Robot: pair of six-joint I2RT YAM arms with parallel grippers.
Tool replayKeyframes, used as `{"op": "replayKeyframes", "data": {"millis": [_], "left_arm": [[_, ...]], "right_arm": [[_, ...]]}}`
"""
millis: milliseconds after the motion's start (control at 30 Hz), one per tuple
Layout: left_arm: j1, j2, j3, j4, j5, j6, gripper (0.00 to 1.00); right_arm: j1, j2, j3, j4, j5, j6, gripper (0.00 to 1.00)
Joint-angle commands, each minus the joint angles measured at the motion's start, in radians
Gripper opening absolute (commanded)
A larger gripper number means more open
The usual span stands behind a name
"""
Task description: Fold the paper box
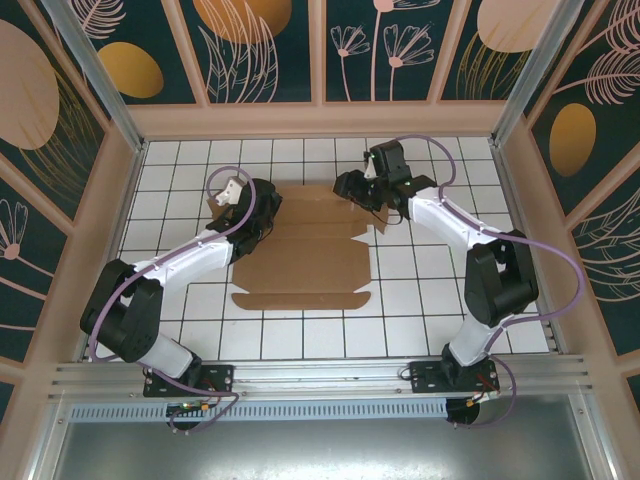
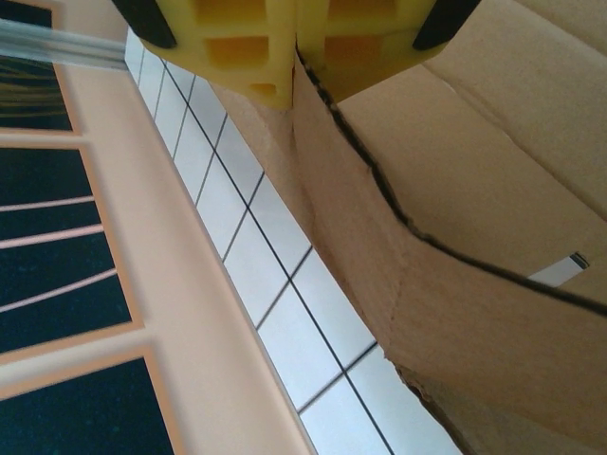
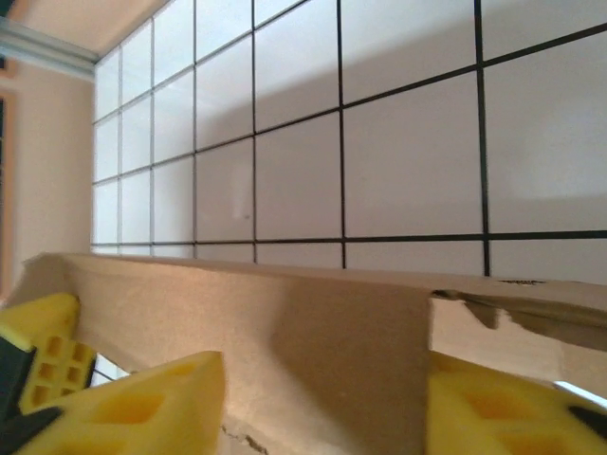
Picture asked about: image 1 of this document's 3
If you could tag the aluminium mounting rail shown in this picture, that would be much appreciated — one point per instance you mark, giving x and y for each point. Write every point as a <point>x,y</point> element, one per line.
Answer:
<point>320,375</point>

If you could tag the aluminium table side rail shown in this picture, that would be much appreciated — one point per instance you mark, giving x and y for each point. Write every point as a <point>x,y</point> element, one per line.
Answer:
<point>525,200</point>
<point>125,200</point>

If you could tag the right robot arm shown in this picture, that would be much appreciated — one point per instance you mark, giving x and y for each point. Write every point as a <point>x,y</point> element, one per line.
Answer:
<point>500,285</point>

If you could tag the grey metal sheet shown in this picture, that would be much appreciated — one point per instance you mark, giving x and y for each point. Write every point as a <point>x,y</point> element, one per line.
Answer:
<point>320,450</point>

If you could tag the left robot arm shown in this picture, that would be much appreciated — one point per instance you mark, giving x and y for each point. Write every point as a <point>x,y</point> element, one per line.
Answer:
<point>130,325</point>

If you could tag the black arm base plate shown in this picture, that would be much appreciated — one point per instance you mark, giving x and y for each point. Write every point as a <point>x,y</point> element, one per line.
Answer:
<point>220,377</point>
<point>425,377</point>

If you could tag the aluminium frame post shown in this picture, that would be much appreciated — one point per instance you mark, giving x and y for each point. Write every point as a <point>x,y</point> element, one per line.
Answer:
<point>100,80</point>
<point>530,70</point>

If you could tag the brown cardboard paper box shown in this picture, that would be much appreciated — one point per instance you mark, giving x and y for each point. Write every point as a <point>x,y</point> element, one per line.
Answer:
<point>305,265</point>

